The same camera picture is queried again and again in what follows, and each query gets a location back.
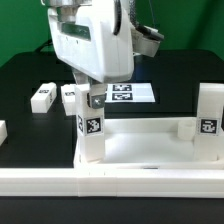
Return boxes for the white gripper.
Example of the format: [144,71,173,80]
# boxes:
[47,0,134,109]

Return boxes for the white desk top tray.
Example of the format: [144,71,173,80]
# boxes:
[74,117,224,170]

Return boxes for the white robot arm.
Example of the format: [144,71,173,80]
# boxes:
[41,0,134,109]

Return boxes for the fiducial marker sheet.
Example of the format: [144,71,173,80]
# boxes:
[106,83,155,103]

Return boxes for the white left fence block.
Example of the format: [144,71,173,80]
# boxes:
[0,120,8,146]

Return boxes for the white front fence bar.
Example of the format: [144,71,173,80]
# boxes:
[0,168,224,198]

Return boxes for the black cables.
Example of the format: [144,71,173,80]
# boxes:
[34,39,55,54]

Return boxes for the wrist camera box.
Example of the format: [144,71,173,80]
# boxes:
[131,25,164,57]

